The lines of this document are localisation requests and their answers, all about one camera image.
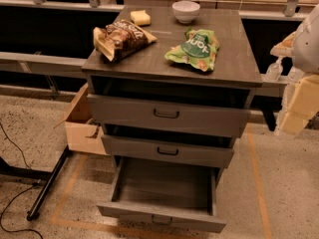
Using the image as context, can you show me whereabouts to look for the grey bottom drawer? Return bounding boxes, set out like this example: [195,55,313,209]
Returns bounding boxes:
[98,157,225,233]

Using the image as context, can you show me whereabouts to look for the grey drawer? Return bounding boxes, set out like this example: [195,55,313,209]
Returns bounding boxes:
[102,134,233,168]
[98,157,225,233]
[87,94,250,137]

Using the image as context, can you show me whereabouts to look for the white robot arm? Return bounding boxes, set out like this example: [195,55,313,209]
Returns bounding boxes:
[270,5,319,135]

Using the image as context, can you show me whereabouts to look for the grey top drawer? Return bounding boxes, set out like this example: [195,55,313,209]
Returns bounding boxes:
[87,94,250,137]

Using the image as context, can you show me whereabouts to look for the dark grey drawer cabinet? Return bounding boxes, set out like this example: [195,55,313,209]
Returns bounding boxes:
[83,8,262,168]

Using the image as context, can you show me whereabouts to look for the grey middle drawer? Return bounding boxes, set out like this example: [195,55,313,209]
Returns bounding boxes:
[102,134,233,168]

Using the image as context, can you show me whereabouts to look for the left clear pump bottle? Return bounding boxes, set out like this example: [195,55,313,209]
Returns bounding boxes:
[265,57,283,81]

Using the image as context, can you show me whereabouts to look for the green snack bag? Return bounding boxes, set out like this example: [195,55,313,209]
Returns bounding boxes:
[164,28,219,72]

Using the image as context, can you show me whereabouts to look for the white ceramic bowl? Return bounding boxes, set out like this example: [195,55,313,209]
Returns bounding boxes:
[172,0,200,24]

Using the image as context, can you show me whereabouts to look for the yellow sponge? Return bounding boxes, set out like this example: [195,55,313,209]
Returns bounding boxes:
[130,10,151,26]

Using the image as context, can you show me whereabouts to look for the brown chip bag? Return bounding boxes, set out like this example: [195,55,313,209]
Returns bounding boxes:
[93,20,158,62]

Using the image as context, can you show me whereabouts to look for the cardboard box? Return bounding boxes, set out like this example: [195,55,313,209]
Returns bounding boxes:
[57,84,107,155]

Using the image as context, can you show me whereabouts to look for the black table leg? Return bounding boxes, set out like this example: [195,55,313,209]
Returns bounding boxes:
[26,146,72,221]

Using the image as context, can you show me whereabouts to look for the grey metal shelf rail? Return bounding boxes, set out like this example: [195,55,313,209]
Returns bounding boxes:
[0,52,86,79]

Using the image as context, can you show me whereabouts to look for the black floor cable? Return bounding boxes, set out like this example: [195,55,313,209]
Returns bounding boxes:
[0,122,44,239]

